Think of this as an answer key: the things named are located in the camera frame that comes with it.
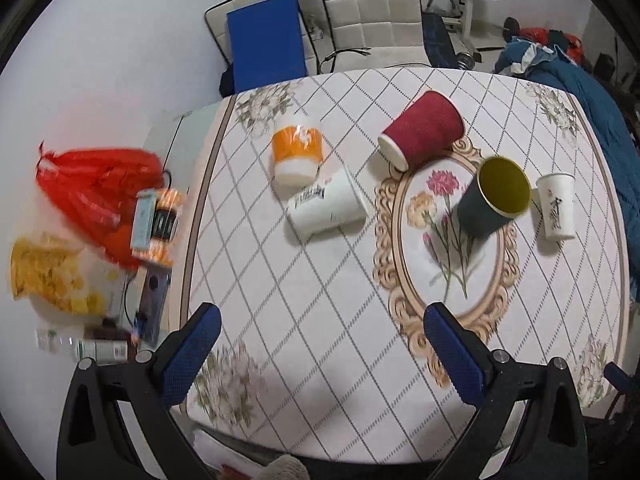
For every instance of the pack of batteries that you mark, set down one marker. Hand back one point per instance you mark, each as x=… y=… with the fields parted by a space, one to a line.
x=156 y=220

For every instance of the dark blue bag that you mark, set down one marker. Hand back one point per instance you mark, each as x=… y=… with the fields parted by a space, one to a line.
x=437 y=43

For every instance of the white cup with calligraphy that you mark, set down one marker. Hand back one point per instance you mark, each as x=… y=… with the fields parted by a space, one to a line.
x=556 y=194

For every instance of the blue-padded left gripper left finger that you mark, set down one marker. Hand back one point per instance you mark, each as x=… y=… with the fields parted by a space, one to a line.
x=94 y=442

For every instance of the red ribbed paper cup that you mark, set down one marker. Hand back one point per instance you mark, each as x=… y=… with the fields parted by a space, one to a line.
x=427 y=127

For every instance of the dark green paper cup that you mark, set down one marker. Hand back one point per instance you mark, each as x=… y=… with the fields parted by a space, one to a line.
x=498 y=194

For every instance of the small white bottle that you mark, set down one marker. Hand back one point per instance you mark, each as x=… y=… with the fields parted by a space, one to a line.
x=102 y=351

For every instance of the red clothing pile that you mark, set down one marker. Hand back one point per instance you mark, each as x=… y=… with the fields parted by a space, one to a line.
x=569 y=44

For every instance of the white quilted chair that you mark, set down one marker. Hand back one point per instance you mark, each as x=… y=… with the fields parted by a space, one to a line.
x=376 y=33

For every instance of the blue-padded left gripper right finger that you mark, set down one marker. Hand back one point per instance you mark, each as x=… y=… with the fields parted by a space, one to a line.
x=550 y=441

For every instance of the blue board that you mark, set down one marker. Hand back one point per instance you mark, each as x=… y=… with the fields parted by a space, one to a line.
x=266 y=44

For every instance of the white printed cup lying down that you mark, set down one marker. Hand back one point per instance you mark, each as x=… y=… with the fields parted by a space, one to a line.
x=327 y=204

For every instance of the smartphone on side table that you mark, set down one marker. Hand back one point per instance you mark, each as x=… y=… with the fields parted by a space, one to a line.
x=151 y=306

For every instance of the orange and white paper cup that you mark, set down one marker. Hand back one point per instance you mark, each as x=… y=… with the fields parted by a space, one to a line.
x=296 y=150

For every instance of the floral patterned tablecloth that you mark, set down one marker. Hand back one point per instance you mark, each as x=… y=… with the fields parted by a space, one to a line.
x=322 y=351

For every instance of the bag of yellow chips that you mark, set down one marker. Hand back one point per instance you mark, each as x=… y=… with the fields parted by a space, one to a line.
x=49 y=269

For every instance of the red plastic bag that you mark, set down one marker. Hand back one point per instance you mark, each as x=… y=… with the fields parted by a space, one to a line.
x=96 y=189

